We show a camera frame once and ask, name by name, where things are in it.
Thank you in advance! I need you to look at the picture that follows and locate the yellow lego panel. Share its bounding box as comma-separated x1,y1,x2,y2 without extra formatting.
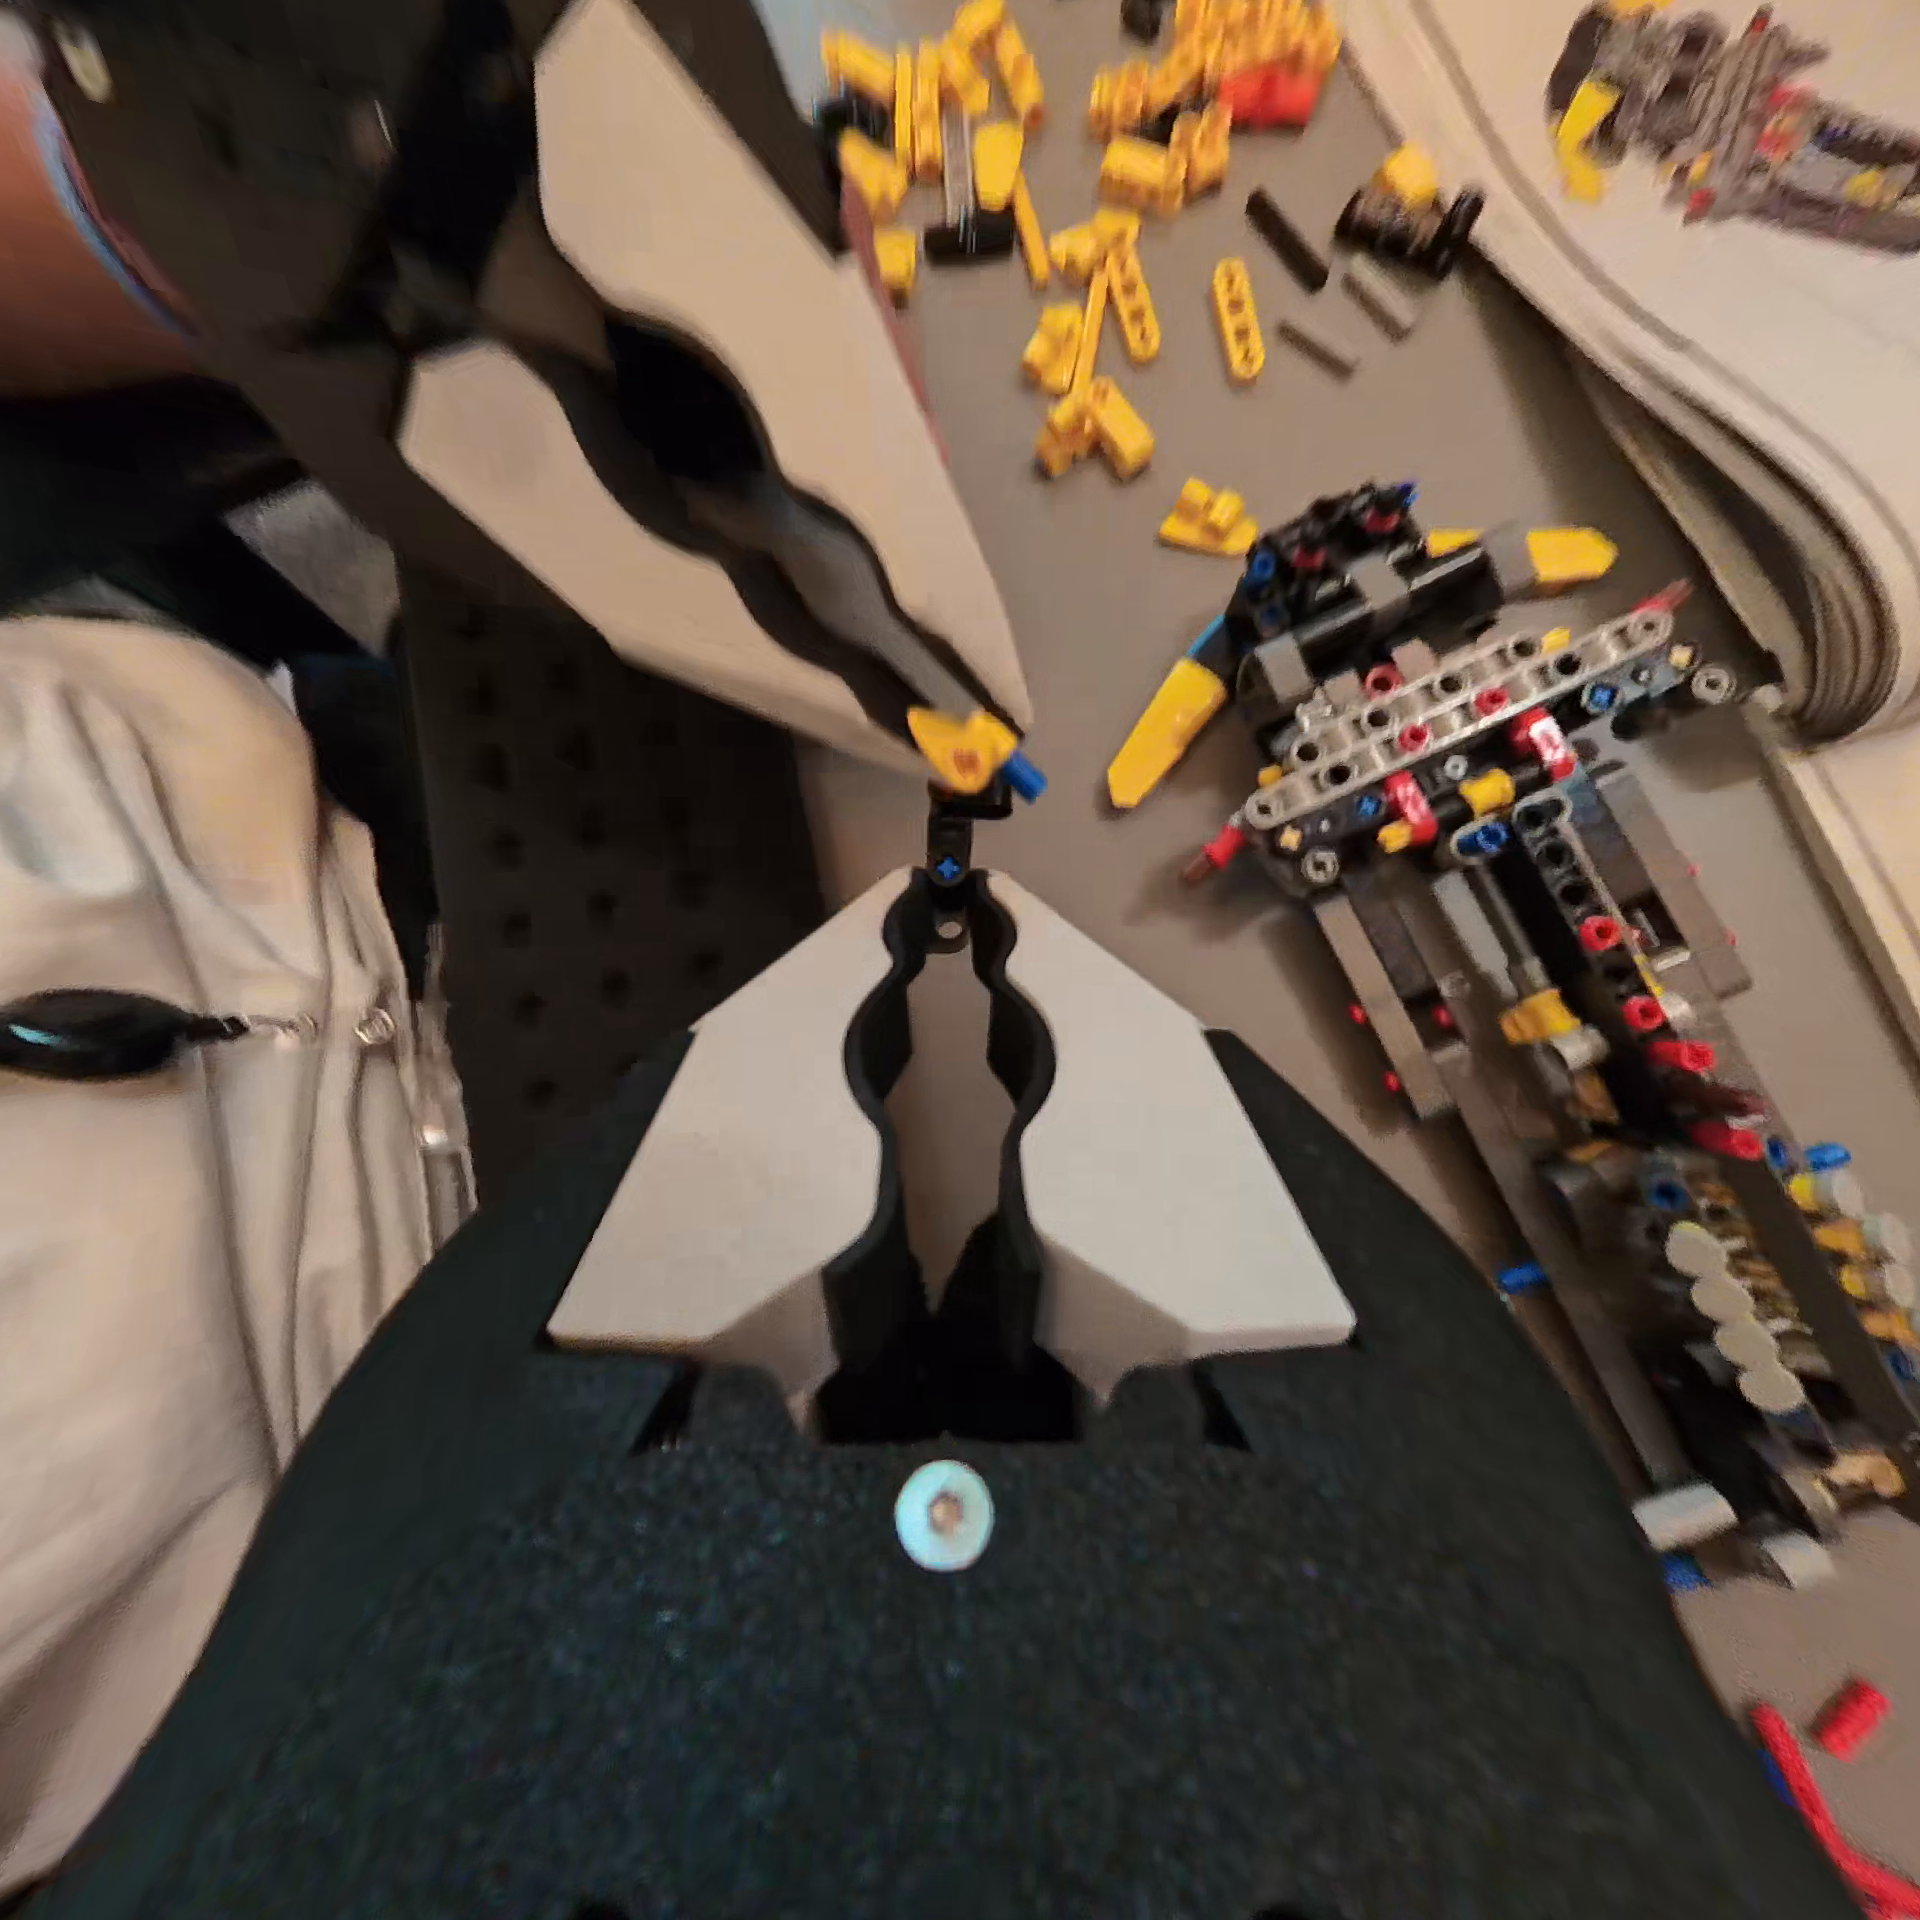
1104,661,1235,813

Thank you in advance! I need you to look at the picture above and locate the blue wristband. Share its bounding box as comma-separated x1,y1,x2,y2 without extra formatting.
86,188,189,324

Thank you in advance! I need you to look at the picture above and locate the black and yellow lego connector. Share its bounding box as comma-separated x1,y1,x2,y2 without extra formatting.
1333,142,1490,281

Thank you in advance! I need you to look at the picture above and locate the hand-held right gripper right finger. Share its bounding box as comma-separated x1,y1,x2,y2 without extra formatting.
976,873,1356,1389

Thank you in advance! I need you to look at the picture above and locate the lego car model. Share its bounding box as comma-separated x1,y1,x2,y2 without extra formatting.
1182,481,1920,1596

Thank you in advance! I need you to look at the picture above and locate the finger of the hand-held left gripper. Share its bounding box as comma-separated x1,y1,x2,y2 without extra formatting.
533,0,1037,725
398,337,962,781

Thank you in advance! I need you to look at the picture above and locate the pile of yellow lego beams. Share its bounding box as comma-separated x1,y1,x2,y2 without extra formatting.
816,0,1346,485

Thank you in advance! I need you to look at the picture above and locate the single yellow lego beam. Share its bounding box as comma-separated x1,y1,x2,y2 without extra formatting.
1210,257,1269,387

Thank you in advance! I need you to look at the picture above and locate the black lego piece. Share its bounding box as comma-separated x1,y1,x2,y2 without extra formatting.
928,802,994,952

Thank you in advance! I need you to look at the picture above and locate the short black lego axle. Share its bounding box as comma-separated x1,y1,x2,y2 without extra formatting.
1242,186,1333,297

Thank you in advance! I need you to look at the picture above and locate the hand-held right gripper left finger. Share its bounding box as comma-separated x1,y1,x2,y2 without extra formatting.
547,870,933,1403

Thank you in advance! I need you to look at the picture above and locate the lego instruction booklet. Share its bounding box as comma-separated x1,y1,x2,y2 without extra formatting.
1342,0,1920,1052

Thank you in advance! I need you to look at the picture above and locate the pile of small lego pins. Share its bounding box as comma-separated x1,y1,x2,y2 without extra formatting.
1743,1677,1920,1920

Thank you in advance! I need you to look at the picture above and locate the small yellow lego piece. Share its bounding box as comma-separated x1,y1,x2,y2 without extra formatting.
1159,478,1261,561

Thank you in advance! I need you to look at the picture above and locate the black foam mat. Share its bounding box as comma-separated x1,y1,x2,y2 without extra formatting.
402,569,829,1202

